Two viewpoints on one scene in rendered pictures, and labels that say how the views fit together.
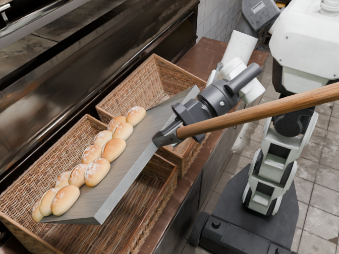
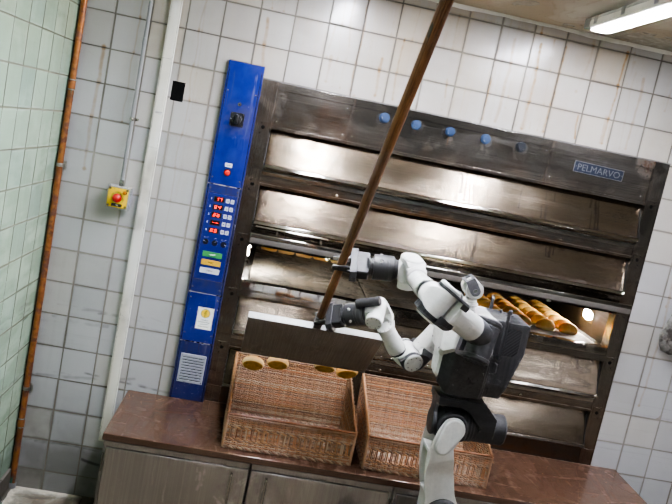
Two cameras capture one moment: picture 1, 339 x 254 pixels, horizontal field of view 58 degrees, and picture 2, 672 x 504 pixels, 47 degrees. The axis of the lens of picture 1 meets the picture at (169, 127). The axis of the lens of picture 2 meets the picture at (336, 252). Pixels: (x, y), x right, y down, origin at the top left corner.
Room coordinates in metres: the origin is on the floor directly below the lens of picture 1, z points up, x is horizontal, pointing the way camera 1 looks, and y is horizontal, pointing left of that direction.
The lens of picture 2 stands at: (-1.08, -2.47, 1.92)
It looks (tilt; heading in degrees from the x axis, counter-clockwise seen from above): 8 degrees down; 56
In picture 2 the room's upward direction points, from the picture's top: 12 degrees clockwise
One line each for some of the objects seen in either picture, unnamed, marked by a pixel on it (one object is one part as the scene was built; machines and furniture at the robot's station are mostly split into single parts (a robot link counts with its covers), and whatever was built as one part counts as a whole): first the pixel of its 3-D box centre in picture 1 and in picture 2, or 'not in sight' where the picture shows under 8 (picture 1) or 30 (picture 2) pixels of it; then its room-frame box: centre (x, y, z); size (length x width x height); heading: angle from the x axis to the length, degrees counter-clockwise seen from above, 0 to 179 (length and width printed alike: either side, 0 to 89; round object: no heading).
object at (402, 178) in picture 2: not in sight; (457, 187); (1.35, 0.26, 1.80); 1.79 x 0.11 x 0.19; 152
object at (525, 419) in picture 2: (122, 90); (409, 398); (1.35, 0.26, 0.76); 1.79 x 0.11 x 0.19; 152
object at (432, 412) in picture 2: (296, 101); (467, 417); (0.97, -0.51, 1.01); 0.28 x 0.13 x 0.18; 152
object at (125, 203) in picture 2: not in sight; (119, 197); (0.01, 0.93, 1.46); 0.10 x 0.07 x 0.10; 152
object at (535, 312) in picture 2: not in sight; (518, 309); (2.07, 0.37, 1.21); 0.61 x 0.48 x 0.06; 62
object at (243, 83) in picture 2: not in sight; (220, 261); (0.87, 1.57, 1.07); 1.93 x 0.16 x 2.15; 62
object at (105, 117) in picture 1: (166, 110); (421, 427); (1.24, 0.02, 0.72); 0.56 x 0.49 x 0.28; 152
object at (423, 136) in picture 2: not in sight; (465, 145); (1.37, 0.28, 1.99); 1.80 x 0.08 x 0.21; 152
